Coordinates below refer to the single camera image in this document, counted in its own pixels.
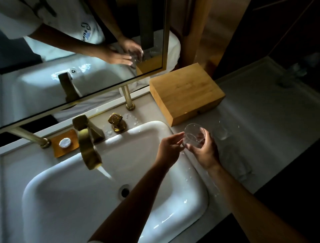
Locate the brass faucet spout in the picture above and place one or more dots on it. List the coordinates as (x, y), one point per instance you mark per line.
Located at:
(87, 145)

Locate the wooden box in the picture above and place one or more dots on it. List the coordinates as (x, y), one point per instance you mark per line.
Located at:
(186, 92)

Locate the wooden soap tray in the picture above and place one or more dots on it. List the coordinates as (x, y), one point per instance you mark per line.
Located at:
(58, 151)

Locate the long brass mirror post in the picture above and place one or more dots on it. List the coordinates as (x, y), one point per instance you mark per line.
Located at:
(27, 136)

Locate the person's right hand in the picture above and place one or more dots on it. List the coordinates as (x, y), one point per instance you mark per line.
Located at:
(206, 154)

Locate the person's right thumb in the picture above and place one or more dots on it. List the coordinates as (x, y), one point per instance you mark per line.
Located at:
(191, 148)

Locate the round white soap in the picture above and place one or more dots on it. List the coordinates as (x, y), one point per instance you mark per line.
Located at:
(65, 143)

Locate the wooden post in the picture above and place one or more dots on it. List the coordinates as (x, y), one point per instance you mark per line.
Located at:
(195, 32)

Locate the water stream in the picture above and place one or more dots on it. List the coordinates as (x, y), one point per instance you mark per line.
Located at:
(106, 173)

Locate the short brass mirror post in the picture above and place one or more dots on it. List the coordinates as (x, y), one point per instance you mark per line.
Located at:
(127, 97)

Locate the person's left thumb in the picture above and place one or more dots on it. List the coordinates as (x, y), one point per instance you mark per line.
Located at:
(180, 148)

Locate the clear drinking glass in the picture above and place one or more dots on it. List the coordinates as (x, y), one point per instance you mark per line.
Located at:
(192, 136)
(222, 132)

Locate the white ceramic sink basin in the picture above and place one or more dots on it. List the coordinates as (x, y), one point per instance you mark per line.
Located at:
(75, 205)

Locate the person's left hand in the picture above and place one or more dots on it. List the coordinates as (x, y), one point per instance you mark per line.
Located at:
(168, 151)

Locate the person's left forearm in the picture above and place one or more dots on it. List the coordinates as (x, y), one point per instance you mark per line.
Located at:
(136, 202)

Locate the white towel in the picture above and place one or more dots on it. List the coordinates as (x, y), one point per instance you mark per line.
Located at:
(173, 55)

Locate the brass framed mirror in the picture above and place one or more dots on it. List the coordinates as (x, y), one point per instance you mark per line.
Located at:
(50, 82)

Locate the person's right forearm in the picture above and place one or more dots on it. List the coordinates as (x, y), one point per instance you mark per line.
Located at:
(246, 207)

